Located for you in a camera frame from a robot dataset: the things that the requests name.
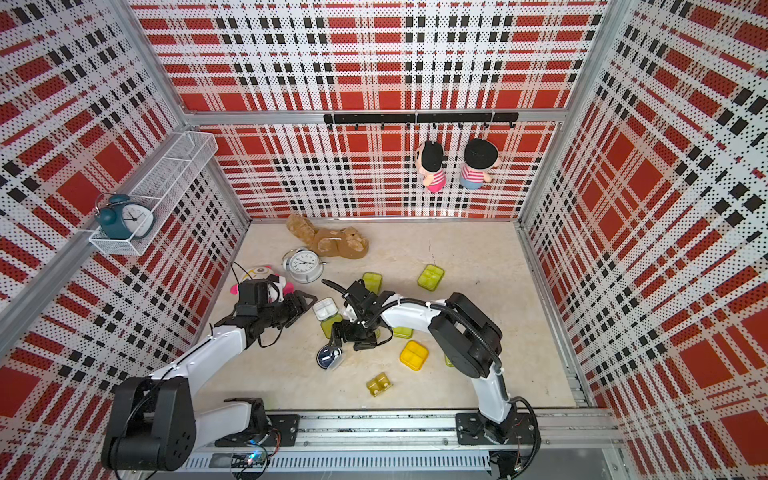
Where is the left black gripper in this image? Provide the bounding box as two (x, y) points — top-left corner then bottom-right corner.
(259, 289), (318, 329)

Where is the yellow pillbox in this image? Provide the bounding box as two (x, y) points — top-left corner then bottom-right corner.
(399, 340), (429, 371)

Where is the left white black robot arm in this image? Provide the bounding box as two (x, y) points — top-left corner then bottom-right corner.
(101, 275), (317, 473)

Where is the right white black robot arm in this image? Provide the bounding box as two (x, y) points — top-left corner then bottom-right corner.
(317, 279), (541, 446)

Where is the round dark blue tin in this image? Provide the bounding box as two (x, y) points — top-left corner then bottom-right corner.
(316, 345), (343, 371)

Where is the pink white plush toy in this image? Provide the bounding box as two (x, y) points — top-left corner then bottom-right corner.
(230, 265), (294, 302)

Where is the silver alarm clock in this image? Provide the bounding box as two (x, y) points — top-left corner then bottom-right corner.
(282, 247), (325, 284)

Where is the brown plush bear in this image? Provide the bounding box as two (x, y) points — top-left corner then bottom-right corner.
(286, 214), (369, 260)

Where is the green circuit board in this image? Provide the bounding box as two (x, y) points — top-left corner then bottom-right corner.
(209, 452), (269, 471)

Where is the teal alarm clock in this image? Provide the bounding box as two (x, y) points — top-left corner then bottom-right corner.
(96, 194), (155, 240)

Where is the doll with pink striped shirt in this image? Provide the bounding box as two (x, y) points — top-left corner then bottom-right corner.
(416, 141), (446, 194)

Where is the doll with black hat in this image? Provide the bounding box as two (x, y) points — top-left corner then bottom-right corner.
(459, 138), (499, 190)

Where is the aluminium rail front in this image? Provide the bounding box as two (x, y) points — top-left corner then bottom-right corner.
(195, 408), (623, 451)

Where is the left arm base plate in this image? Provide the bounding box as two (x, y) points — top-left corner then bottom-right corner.
(214, 413), (300, 448)

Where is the white wire shelf basket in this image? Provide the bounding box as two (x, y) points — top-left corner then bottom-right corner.
(89, 131), (217, 256)

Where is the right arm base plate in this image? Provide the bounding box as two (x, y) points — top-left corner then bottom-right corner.
(455, 411), (539, 446)

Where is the black hook rail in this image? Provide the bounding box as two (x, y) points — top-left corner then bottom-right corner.
(323, 112), (520, 128)

